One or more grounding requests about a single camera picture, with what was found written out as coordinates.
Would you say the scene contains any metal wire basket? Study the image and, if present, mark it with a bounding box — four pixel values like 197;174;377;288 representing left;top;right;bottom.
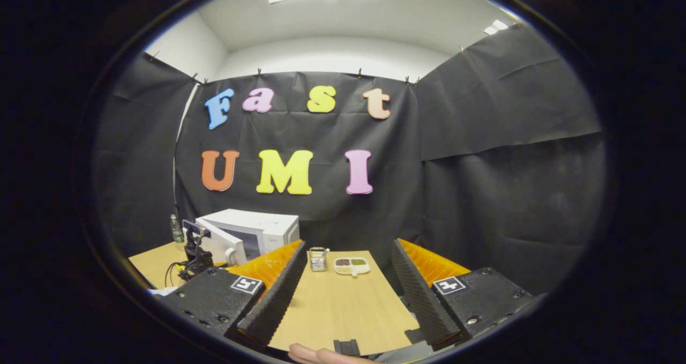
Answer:
308;247;331;272

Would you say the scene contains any black backdrop cloth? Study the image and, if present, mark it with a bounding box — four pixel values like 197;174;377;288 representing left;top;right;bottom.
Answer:
91;24;606;295

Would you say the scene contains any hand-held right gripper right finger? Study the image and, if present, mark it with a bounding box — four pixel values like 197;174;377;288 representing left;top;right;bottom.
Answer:
391;238;536;352

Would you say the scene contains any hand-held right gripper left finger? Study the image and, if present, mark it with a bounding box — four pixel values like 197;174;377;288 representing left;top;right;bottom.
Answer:
157;240;307;350

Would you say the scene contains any white microwave oven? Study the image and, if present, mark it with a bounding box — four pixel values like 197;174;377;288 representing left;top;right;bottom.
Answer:
194;209;301;267

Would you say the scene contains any black cable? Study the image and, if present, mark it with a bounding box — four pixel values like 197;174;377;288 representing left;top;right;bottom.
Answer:
164;261;188;288

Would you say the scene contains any divided white seasoning dish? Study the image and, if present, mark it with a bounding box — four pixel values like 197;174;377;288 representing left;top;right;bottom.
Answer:
334;257;371;277

